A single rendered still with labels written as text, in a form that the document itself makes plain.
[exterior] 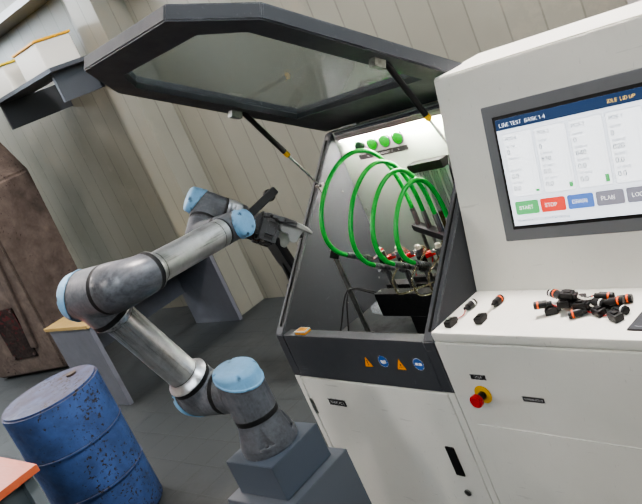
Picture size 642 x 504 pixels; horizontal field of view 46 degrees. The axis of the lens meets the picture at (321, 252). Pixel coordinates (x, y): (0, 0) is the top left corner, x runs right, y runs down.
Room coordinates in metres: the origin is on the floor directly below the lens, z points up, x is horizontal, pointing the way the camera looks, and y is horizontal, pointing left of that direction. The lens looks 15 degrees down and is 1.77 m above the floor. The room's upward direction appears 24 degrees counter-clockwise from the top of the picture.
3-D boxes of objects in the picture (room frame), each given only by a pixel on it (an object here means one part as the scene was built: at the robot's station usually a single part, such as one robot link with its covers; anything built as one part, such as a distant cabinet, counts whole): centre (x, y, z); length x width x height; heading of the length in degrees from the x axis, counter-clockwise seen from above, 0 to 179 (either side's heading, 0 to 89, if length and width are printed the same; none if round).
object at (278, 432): (1.76, 0.31, 0.95); 0.15 x 0.15 x 0.10
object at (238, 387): (1.76, 0.32, 1.07); 0.13 x 0.12 x 0.14; 53
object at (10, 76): (6.50, 1.72, 2.43); 0.40 x 0.33 x 0.22; 44
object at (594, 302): (1.56, -0.50, 1.01); 0.23 x 0.11 x 0.06; 37
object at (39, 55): (6.07, 1.30, 2.43); 0.41 x 0.34 x 0.22; 44
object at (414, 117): (2.40, -0.38, 1.43); 0.54 x 0.03 x 0.02; 37
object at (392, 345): (2.09, 0.02, 0.87); 0.62 x 0.04 x 0.16; 37
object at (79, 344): (5.57, 1.42, 0.33); 1.22 x 0.64 x 0.65; 134
